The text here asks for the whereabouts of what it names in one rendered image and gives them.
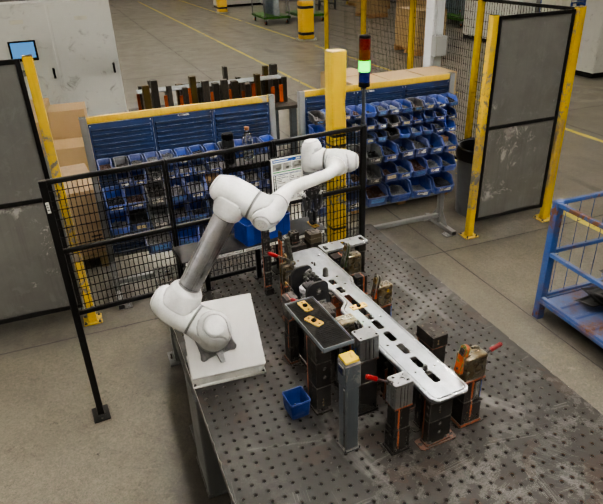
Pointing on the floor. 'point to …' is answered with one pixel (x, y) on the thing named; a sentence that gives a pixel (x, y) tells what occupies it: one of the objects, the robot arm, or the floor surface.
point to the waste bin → (463, 174)
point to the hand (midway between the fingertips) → (312, 217)
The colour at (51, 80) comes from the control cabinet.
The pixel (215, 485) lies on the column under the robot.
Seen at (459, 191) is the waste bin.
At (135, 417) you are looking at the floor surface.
